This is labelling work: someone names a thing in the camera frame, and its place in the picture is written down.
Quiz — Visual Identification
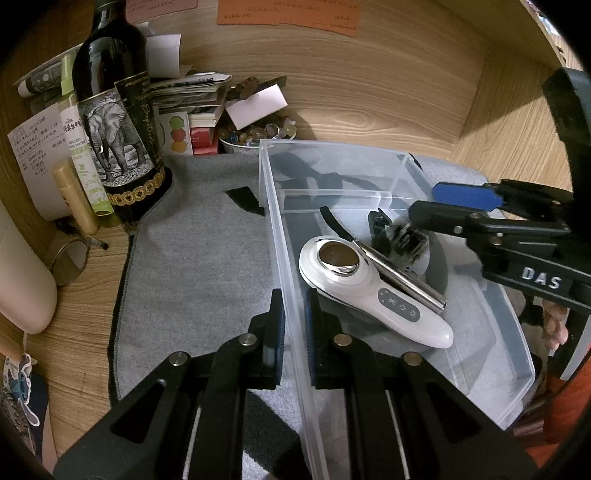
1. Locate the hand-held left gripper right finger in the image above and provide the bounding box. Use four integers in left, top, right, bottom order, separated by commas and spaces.
305, 292, 539, 480

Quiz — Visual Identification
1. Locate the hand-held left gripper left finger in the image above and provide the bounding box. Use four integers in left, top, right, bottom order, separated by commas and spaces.
53, 290, 284, 480

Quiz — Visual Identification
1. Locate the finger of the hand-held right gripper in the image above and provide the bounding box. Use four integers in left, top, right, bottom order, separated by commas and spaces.
407, 199, 573, 252
431, 180, 575, 217

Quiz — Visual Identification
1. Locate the silver metal tool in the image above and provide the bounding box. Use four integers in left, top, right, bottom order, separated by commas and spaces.
353, 240, 448, 309

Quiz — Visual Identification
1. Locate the white handheld massager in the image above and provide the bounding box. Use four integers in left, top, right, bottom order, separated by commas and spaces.
298, 235, 454, 349

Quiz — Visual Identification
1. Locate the clear plastic bin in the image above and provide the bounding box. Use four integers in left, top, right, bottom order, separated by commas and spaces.
257, 138, 536, 480

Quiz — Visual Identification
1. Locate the person's right hand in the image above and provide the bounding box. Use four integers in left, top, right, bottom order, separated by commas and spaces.
544, 305, 570, 354

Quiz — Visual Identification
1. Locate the grey printed desk mat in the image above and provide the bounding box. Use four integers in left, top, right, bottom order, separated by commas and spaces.
108, 152, 525, 480

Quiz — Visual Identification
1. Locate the orange cloth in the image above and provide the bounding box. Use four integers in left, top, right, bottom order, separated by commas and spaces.
544, 376, 591, 446

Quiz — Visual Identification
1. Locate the bowl of beads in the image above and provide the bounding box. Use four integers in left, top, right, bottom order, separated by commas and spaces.
218, 115, 298, 158

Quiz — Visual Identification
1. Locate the red box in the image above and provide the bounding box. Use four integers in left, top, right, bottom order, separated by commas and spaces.
190, 124, 219, 156

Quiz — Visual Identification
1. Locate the white card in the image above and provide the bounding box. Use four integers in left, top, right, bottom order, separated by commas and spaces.
225, 84, 287, 131

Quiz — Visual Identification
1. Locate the black pen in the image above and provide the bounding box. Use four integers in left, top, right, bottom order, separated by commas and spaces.
55, 219, 110, 251

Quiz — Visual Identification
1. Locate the fruit print card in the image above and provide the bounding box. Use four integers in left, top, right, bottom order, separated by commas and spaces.
157, 111, 193, 156

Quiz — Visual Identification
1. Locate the yellow tube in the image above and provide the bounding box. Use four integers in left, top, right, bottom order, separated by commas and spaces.
52, 159, 100, 236

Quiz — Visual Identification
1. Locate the orange sticky note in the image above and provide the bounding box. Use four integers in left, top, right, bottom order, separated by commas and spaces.
217, 0, 361, 40

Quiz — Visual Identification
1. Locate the beige cylindrical pillar object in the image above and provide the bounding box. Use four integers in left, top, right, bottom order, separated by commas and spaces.
0, 198, 58, 335

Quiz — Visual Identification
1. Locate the stack of books and papers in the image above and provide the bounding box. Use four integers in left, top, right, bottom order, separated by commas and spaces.
150, 71, 232, 155

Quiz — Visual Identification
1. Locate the green spray bottle white label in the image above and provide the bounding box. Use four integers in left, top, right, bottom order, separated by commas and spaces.
58, 55, 115, 227

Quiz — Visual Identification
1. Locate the handwritten note paper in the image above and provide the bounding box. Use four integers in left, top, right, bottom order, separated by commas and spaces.
7, 106, 88, 222

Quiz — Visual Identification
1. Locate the dark wine bottle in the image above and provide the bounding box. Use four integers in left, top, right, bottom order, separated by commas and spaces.
72, 0, 174, 223

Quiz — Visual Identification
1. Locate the pink sticky note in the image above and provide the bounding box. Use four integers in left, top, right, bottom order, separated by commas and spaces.
124, 0, 199, 13

